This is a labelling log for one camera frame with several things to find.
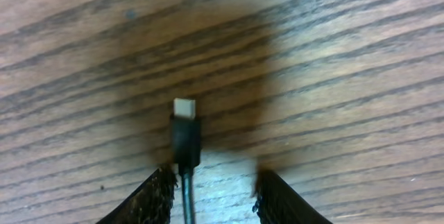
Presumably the black USB-C charging cable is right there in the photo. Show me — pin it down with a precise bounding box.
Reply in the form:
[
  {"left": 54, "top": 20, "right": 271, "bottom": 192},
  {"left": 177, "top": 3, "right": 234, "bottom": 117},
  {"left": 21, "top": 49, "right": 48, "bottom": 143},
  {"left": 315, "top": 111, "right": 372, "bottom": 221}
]
[{"left": 169, "top": 97, "right": 203, "bottom": 224}]

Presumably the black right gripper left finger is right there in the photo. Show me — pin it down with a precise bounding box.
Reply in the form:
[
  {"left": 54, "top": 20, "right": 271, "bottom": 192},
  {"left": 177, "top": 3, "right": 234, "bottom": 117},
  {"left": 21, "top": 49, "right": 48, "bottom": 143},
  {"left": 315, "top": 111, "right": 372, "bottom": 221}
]
[{"left": 97, "top": 166, "right": 177, "bottom": 224}]

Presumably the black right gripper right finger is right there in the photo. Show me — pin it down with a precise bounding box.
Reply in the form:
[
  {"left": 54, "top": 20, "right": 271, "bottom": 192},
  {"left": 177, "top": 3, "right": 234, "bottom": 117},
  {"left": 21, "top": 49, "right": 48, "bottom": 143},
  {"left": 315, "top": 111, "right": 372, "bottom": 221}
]
[{"left": 252, "top": 169, "right": 332, "bottom": 224}]

